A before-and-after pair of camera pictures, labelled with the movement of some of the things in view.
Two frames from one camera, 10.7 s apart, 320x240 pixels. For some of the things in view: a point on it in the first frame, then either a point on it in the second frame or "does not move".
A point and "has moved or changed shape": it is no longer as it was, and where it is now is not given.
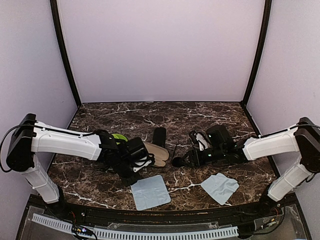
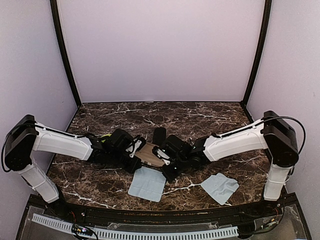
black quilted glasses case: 159,136 does not move
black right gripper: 192,154 -> 170,176
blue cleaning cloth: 150,192 has moved or changed shape
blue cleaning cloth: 220,187 does not move
